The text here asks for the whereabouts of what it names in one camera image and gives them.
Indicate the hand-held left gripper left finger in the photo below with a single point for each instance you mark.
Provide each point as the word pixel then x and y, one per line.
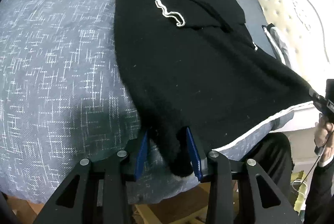
pixel 141 156

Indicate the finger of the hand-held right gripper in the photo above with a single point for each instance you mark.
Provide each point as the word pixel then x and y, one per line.
pixel 317 100

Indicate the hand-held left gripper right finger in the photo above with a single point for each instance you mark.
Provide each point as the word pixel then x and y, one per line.
pixel 194 156

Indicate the black knit sweater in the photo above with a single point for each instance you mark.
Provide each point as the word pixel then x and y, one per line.
pixel 195 70

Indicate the person's right forearm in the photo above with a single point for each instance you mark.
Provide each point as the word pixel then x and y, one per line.
pixel 321 187

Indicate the person's right hand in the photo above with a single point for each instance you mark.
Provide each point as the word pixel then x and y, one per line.
pixel 327 140

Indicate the grey folded garment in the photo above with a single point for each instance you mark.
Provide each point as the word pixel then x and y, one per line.
pixel 283 44

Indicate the cream tufted headboard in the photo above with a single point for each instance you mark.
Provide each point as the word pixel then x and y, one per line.
pixel 294 31

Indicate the person's black pants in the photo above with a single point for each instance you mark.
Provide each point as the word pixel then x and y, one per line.
pixel 276 161

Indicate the black folded garment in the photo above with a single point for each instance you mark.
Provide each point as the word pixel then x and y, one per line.
pixel 266 28

